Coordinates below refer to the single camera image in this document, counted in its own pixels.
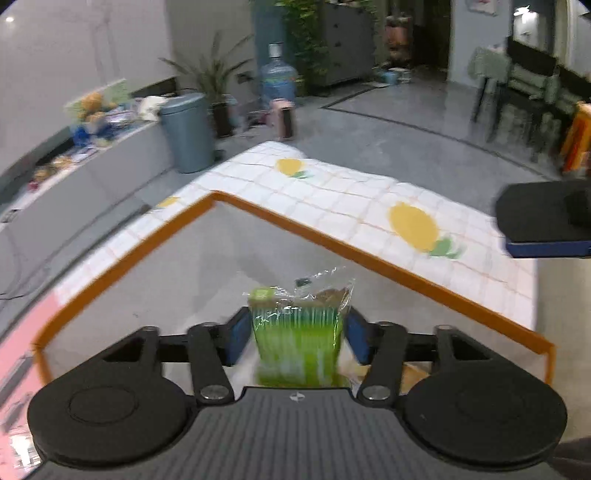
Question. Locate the orange-rimmed clear bin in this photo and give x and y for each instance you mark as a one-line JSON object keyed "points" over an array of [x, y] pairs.
{"points": [[184, 277]]}

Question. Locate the palm potted plant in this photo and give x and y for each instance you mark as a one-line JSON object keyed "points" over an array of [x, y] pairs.
{"points": [[207, 78]]}

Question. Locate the leafy climbing plant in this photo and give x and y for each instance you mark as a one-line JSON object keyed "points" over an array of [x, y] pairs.
{"points": [[300, 37]]}

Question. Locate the white lemon print tablecloth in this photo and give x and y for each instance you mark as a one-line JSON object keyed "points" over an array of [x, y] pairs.
{"points": [[351, 198]]}

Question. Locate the orange cloth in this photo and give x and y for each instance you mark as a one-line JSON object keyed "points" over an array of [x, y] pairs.
{"points": [[577, 138]]}

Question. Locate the wall picture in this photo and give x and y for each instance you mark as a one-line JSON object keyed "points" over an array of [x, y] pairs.
{"points": [[482, 5]]}

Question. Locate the pile of colourful packets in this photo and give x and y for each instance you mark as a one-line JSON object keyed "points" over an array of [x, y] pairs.
{"points": [[83, 134]]}

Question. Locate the grey trash bin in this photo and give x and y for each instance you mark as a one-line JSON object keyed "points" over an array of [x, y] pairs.
{"points": [[187, 134]]}

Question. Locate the green clear snack packet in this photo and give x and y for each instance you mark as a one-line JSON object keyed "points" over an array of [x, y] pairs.
{"points": [[295, 337]]}

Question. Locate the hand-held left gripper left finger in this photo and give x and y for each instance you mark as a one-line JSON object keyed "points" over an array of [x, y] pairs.
{"points": [[238, 332]]}

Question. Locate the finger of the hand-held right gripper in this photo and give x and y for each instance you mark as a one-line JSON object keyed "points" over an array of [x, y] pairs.
{"points": [[535, 212]]}

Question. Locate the table with green cloth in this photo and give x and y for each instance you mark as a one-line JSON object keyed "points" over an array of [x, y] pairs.
{"points": [[485, 60]]}

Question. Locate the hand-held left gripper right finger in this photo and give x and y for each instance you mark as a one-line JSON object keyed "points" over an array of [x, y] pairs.
{"points": [[358, 332]]}

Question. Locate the blue water jug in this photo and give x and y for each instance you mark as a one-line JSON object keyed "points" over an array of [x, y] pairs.
{"points": [[277, 78]]}

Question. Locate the blue floor container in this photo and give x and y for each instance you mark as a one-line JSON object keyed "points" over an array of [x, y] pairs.
{"points": [[390, 76]]}

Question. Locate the dark grey cabinet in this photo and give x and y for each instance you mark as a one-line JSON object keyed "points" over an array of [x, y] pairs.
{"points": [[346, 41]]}

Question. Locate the low grey ledge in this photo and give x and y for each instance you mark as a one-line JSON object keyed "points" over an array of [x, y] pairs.
{"points": [[115, 166]]}

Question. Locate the potted plant stand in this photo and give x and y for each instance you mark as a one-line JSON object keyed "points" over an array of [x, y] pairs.
{"points": [[397, 32]]}

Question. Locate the pink printed mat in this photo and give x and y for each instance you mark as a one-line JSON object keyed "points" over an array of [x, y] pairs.
{"points": [[18, 350]]}

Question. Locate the white plastic bag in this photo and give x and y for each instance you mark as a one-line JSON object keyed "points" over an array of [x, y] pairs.
{"points": [[154, 106]]}

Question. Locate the small pink appliance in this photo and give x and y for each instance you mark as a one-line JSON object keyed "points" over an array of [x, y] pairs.
{"points": [[284, 120]]}

